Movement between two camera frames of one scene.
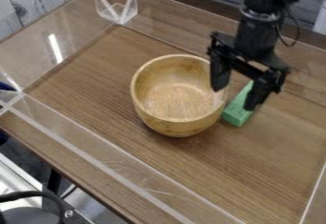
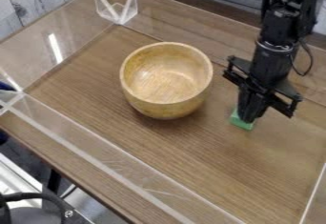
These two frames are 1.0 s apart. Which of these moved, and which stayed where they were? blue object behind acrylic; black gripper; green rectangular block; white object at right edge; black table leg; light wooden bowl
Moved: black gripper; light wooden bowl; green rectangular block
Stayed: blue object behind acrylic; white object at right edge; black table leg
